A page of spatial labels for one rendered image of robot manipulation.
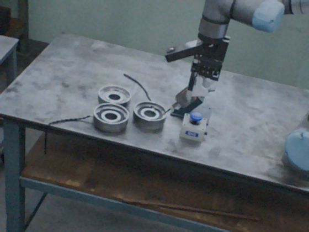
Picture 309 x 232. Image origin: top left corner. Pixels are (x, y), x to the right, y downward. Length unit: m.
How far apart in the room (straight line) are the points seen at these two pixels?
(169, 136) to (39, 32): 2.08
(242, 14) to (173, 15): 1.84
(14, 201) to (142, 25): 1.72
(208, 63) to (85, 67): 0.56
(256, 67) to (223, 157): 1.78
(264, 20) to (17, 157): 0.86
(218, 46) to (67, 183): 0.67
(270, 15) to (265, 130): 0.50
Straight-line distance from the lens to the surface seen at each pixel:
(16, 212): 1.67
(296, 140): 1.15
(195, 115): 1.33
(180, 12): 2.94
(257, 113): 1.58
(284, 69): 3.06
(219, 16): 1.16
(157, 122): 1.34
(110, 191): 1.49
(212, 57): 1.23
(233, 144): 1.39
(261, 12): 1.11
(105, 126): 1.30
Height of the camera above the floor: 1.60
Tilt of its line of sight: 34 degrees down
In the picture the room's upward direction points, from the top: 11 degrees clockwise
